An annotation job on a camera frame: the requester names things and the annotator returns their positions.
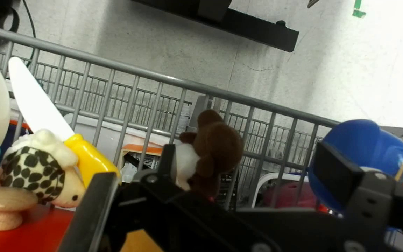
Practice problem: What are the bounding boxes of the wooden box with red drawer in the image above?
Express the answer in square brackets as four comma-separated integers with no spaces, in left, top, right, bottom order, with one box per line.
[0,184,76,252]

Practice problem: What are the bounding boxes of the metal wire shelf rack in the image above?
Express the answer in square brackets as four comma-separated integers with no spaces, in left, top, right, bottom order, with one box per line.
[0,21,403,212]

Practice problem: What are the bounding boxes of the blue bottle with white cap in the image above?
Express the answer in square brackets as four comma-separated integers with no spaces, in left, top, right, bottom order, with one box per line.
[307,117,403,245]

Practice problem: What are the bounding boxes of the white black-spotted plush toy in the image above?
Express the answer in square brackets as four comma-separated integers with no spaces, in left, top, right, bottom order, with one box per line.
[0,128,88,211]

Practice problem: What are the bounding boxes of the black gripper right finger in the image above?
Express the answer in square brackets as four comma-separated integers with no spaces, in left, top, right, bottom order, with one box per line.
[310,140,394,252]

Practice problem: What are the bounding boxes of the white container red contents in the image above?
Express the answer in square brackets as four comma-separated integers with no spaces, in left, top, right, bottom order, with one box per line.
[250,170,320,210]

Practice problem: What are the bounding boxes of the toy knife with yellow handle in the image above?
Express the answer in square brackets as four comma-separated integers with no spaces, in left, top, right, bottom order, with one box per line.
[6,56,118,189]

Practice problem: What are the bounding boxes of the brown animal plush toy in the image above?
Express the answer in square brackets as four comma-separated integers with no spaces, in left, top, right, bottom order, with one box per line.
[169,107,246,200]

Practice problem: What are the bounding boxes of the black cable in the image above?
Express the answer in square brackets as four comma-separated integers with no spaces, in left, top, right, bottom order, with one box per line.
[9,0,37,67]

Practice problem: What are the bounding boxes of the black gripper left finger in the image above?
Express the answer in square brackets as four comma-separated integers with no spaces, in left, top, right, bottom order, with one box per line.
[55,141,184,252]

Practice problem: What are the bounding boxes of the orange flat box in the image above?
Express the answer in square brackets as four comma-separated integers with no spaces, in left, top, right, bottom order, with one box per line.
[120,141,163,158]

